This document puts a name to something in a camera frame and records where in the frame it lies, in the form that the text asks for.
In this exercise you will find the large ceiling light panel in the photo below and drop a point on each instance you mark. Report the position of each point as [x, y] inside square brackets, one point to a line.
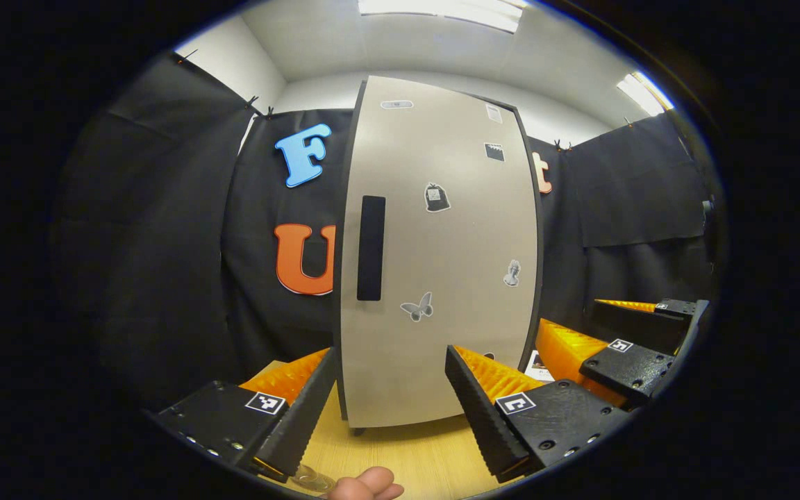
[442, 10]

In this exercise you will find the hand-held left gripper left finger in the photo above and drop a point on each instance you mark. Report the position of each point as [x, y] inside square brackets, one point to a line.
[303, 410]

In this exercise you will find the dark grey cabinet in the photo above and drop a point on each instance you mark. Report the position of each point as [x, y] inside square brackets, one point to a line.
[541, 229]

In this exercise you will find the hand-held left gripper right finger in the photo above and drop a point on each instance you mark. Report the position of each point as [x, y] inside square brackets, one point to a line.
[483, 417]

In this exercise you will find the black backdrop cloth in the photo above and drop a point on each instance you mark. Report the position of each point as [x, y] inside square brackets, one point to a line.
[164, 278]

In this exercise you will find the beige cabinet door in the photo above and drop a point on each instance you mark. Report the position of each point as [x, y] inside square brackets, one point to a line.
[442, 243]

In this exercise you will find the small clear bottle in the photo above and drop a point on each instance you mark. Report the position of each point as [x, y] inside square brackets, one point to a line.
[317, 479]

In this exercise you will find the white portrait cover book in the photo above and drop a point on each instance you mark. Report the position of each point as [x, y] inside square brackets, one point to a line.
[537, 364]

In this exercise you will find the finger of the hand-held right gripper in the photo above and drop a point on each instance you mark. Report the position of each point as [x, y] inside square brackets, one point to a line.
[636, 323]
[632, 368]

